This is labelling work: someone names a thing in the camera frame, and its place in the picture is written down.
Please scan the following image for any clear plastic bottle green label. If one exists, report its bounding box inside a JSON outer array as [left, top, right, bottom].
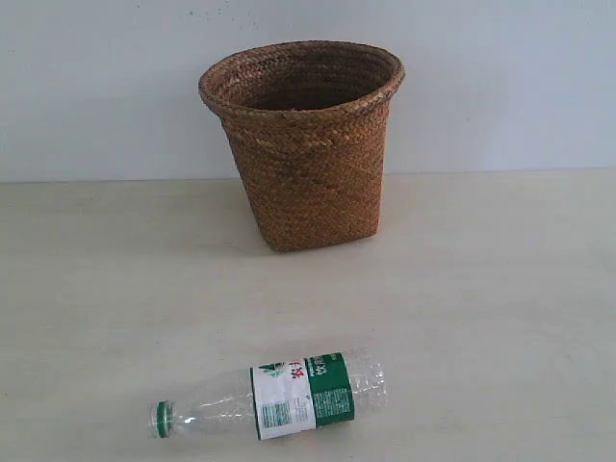
[[147, 349, 387, 441]]

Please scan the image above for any brown woven wicker basket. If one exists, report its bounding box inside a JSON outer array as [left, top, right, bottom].
[[198, 40, 405, 252]]

